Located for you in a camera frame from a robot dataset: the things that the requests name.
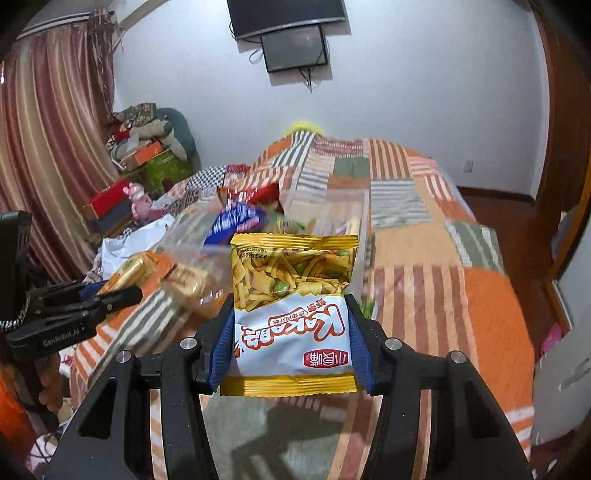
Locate white cloth on bed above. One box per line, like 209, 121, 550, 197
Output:
100, 214, 174, 280

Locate small wall monitor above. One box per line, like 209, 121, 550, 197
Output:
260, 25, 328, 73

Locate striped patchwork bed quilt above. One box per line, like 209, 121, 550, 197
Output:
68, 130, 537, 480

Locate clear plastic storage bin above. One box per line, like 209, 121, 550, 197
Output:
157, 189, 370, 311

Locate blue snack bag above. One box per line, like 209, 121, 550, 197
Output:
204, 202, 266, 245

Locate large wall television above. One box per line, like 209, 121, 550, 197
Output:
226, 0, 346, 39

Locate orange box on pile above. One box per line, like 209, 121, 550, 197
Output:
119, 141, 162, 172

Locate person's left hand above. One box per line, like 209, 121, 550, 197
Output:
36, 353, 63, 413

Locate pink rabbit toy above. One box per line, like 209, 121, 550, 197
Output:
123, 183, 152, 222

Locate dark grey box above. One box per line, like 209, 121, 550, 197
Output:
88, 198, 132, 234

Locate wooden door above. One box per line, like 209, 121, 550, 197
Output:
532, 1, 590, 212

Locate brown wafer cracker pack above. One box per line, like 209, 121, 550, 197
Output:
160, 263, 219, 319

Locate red cartoon snack bag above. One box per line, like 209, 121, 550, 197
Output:
217, 182, 284, 214

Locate white appliance with stickers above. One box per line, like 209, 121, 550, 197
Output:
531, 311, 591, 445

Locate red striped curtain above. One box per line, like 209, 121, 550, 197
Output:
1, 10, 117, 280

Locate yellow headboard arch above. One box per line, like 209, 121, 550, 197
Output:
283, 121, 324, 136

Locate yellow white Kaka snack bag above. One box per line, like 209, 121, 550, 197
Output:
221, 233, 359, 397

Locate green cardboard box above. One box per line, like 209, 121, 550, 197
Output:
130, 150, 193, 195

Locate red gift box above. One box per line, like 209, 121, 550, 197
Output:
82, 178, 130, 220

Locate checkered patchwork sheet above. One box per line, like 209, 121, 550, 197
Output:
150, 164, 250, 217

